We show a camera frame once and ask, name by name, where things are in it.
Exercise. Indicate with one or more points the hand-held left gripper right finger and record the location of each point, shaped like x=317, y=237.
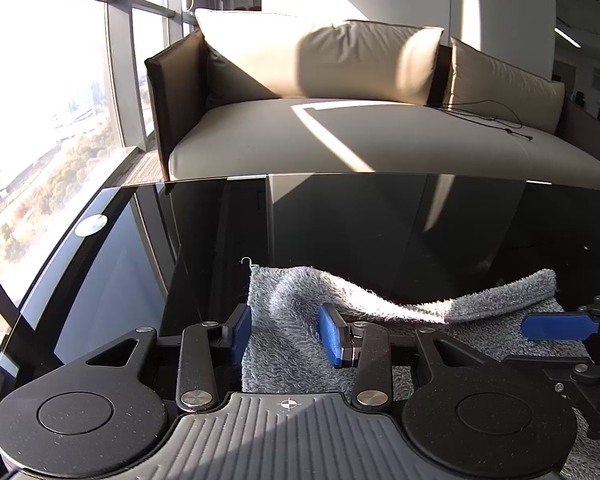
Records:
x=330, y=332

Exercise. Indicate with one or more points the ceiling light strip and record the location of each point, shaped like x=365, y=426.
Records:
x=567, y=36

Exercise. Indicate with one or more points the round white sticker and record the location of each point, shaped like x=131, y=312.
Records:
x=91, y=225

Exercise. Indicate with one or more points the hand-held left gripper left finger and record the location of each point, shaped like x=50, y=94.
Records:
x=241, y=332

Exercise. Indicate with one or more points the small beige sofa cushion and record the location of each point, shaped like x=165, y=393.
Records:
x=500, y=90

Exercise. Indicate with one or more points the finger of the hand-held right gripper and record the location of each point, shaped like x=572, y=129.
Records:
x=555, y=327
x=587, y=375

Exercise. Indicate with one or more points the large beige sofa cushion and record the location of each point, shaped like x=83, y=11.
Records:
x=330, y=60

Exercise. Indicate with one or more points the grey window frame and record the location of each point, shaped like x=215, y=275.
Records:
x=117, y=60

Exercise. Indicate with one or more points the brown and beige sofa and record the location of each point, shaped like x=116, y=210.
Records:
x=380, y=152

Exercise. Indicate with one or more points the grey terry towel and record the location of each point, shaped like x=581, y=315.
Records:
x=290, y=305

